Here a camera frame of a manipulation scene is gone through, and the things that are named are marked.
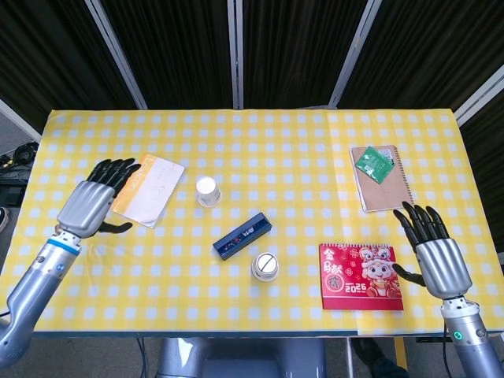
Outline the black floor cable bundle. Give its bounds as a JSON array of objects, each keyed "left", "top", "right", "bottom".
[{"left": 0, "top": 140, "right": 40, "bottom": 175}]

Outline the yellow white checked tablecloth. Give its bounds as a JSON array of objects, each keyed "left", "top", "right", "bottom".
[{"left": 0, "top": 109, "right": 504, "bottom": 336}]

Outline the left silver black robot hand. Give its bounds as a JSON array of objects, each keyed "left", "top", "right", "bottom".
[{"left": 57, "top": 157, "right": 142, "bottom": 240}]

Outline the white paper cup blue flower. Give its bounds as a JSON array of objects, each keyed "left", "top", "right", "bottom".
[{"left": 195, "top": 176, "right": 223, "bottom": 209}]

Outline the dark corrugated partition panel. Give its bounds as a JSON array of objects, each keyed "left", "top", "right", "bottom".
[
  {"left": 0, "top": 0, "right": 135, "bottom": 133},
  {"left": 241, "top": 0, "right": 372, "bottom": 109},
  {"left": 98, "top": 0, "right": 238, "bottom": 110},
  {"left": 337, "top": 0, "right": 504, "bottom": 116}
]

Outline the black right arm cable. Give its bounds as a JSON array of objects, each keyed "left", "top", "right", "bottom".
[{"left": 442, "top": 325, "right": 453, "bottom": 378}]

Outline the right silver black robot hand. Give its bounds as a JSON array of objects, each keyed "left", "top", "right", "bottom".
[{"left": 391, "top": 201, "right": 473, "bottom": 302}]

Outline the red desk calendar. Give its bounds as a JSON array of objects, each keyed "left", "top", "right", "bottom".
[{"left": 318, "top": 243, "right": 405, "bottom": 313}]

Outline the orange and white notepad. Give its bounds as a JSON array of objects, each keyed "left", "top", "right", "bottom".
[{"left": 111, "top": 153, "right": 186, "bottom": 230}]

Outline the black shoe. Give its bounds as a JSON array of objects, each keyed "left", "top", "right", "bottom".
[{"left": 350, "top": 337, "right": 409, "bottom": 378}]

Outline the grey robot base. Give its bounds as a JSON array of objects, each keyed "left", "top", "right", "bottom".
[{"left": 157, "top": 337, "right": 328, "bottom": 378}]

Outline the brown spiral notebook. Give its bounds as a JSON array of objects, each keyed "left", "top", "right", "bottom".
[{"left": 350, "top": 145, "right": 415, "bottom": 214}]

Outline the dark blue rectangular box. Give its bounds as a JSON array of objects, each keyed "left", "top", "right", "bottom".
[{"left": 212, "top": 212, "right": 274, "bottom": 262}]

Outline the white partition post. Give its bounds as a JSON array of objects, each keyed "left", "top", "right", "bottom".
[
  {"left": 83, "top": 0, "right": 148, "bottom": 110},
  {"left": 228, "top": 0, "right": 245, "bottom": 110},
  {"left": 0, "top": 97, "right": 43, "bottom": 142},
  {"left": 328, "top": 0, "right": 384, "bottom": 109},
  {"left": 455, "top": 76, "right": 504, "bottom": 127}
]

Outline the green foil packet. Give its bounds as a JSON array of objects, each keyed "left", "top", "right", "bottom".
[{"left": 354, "top": 146, "right": 395, "bottom": 184}]

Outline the white paper cup line-marked base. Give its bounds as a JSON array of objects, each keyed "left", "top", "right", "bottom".
[{"left": 251, "top": 251, "right": 280, "bottom": 280}]

